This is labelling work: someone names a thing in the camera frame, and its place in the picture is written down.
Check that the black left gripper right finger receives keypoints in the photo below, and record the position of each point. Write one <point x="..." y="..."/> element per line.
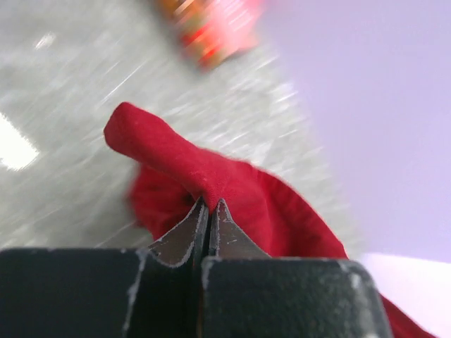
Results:
<point x="227" y="240"/>

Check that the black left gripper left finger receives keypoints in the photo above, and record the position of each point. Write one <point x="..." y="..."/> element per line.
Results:
<point x="184" y="240"/>

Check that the dark red t shirt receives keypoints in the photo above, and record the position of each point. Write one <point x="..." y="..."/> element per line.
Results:
<point x="307" y="288"/>

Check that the pink folded graphic t shirt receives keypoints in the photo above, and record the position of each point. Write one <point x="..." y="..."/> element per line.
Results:
<point x="212" y="31"/>

